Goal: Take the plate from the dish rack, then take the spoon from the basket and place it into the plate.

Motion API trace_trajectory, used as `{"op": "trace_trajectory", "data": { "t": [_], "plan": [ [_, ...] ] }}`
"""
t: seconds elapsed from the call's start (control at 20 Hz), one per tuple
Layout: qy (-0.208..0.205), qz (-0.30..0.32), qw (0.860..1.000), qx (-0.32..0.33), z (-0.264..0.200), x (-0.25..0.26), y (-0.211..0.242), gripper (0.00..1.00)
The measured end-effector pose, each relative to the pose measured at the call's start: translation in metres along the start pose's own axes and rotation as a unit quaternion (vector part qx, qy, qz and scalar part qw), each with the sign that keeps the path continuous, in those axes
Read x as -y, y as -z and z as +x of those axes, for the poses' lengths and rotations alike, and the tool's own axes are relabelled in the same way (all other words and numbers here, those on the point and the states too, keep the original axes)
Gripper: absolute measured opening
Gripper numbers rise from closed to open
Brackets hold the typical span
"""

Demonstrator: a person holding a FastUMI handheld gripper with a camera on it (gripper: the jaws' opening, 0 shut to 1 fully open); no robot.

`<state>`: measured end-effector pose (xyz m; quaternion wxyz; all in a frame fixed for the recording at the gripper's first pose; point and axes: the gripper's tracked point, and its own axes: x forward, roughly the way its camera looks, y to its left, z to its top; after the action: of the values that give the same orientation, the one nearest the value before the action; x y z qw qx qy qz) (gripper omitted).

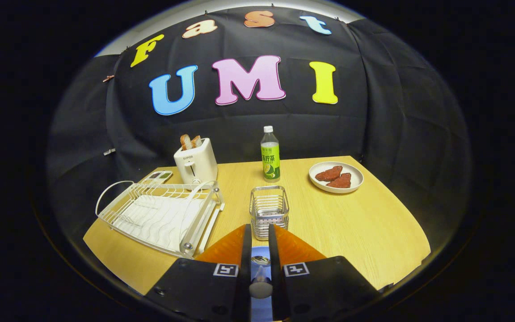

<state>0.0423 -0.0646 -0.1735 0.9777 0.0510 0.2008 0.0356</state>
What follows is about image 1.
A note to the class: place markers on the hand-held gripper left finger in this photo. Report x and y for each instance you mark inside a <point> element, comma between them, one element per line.
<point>246,286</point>

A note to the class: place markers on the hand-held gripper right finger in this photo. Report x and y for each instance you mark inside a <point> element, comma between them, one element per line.
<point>275,286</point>

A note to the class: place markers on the blue plate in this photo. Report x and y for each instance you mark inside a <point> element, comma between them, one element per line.
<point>262,309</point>

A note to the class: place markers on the white plate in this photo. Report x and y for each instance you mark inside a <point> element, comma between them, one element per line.
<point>356,179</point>

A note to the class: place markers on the red meat slice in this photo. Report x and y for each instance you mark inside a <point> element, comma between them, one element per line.
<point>340,181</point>
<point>329,173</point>

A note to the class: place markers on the green label drink bottle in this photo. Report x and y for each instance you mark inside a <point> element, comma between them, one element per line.
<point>270,161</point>

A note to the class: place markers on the white toaster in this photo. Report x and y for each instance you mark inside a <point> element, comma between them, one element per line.
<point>197,165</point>

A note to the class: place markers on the white divided sauce tray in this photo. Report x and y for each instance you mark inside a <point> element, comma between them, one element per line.
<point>161,175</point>

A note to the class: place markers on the toast slice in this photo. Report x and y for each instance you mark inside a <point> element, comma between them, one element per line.
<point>186,142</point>
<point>197,141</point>

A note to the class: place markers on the white cloth clip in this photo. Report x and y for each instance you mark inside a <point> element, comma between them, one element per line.
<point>109,151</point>

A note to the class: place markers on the black backdrop cloth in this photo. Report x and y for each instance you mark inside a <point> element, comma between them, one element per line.
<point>365,116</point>

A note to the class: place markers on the red cloth clip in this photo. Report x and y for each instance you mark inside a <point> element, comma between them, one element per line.
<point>108,78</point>

